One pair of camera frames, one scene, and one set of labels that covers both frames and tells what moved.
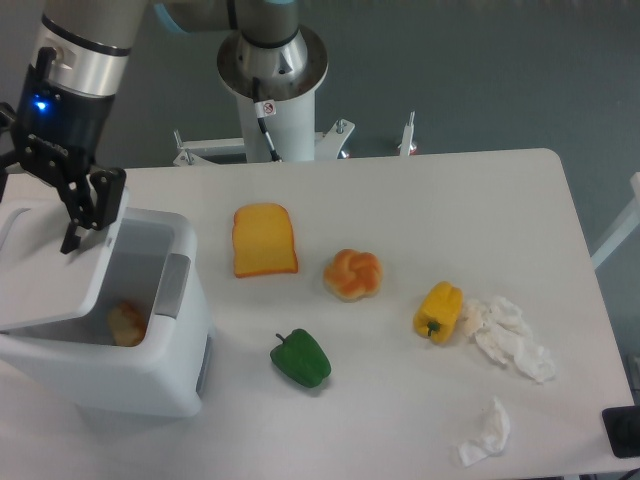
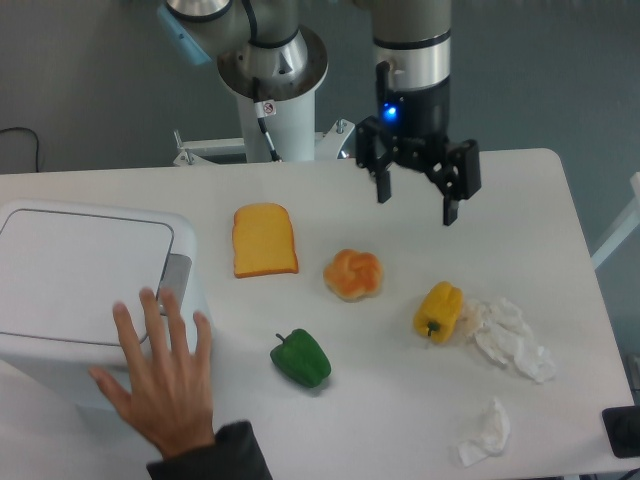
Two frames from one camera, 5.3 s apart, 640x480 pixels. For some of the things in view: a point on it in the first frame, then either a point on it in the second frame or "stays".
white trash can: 154,266 → 63,269
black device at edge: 622,425 stays
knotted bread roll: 351,276 stays
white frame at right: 631,221 stays
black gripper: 78,122 → 417,122
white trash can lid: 38,281 stays
